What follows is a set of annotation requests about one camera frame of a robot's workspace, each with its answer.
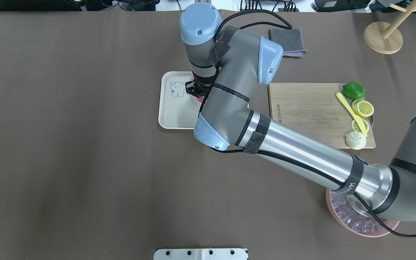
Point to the wooden stand with round base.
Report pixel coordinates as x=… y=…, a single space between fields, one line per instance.
x=385 y=38

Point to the lower stacked lemon slice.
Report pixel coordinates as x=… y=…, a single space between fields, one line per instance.
x=354 y=103

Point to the large pink ice bowl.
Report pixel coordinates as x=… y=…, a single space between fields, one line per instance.
x=378 y=233

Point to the clear ice cubes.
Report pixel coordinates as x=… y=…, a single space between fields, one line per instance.
x=351 y=218

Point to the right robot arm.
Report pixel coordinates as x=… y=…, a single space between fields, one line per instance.
x=231 y=63

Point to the bamboo cutting board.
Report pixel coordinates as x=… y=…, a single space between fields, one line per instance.
x=313 y=109

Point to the grey folded cloth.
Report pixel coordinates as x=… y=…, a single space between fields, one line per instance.
x=290 y=40

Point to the purple cloth under grey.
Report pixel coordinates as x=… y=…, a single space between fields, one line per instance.
x=293 y=54

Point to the yellow plastic knife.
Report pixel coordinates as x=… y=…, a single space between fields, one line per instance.
x=356 y=117

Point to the beige rabbit tray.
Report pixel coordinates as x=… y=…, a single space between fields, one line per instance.
x=177 y=109

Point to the green lime toy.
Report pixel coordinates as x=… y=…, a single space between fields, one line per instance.
x=353 y=90

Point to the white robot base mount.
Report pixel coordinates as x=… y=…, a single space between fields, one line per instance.
x=202 y=254

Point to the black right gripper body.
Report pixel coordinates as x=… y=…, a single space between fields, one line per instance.
x=203 y=82

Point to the stacked green bowls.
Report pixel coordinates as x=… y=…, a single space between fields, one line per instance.
x=195 y=105

